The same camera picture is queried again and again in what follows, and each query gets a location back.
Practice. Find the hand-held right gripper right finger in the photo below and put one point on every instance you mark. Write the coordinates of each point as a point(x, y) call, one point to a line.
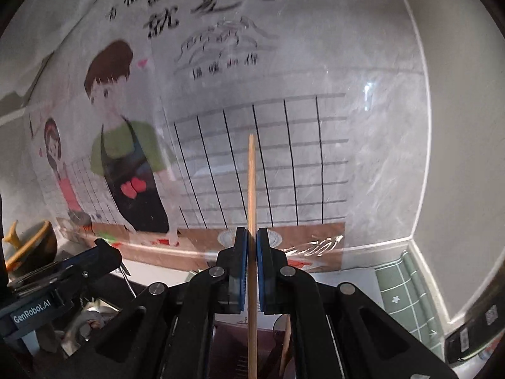
point(262, 260)

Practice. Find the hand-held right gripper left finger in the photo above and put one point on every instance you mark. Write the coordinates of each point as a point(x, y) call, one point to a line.
point(241, 260)

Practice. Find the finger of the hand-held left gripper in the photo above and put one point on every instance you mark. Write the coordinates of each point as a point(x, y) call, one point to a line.
point(90, 262)

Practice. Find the wooden chopstick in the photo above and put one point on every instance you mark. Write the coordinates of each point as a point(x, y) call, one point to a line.
point(251, 181)

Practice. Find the purple plastic bin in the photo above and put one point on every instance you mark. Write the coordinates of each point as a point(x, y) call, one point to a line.
point(229, 347)

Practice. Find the wooden spoon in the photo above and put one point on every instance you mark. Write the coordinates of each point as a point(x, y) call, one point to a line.
point(285, 347)

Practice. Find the green and white tablecloth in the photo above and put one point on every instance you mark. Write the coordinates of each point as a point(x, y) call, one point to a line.
point(406, 296)

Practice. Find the black flat device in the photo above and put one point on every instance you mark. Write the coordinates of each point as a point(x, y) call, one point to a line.
point(467, 339)

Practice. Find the wall poster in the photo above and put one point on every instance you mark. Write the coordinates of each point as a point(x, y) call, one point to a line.
point(315, 67)

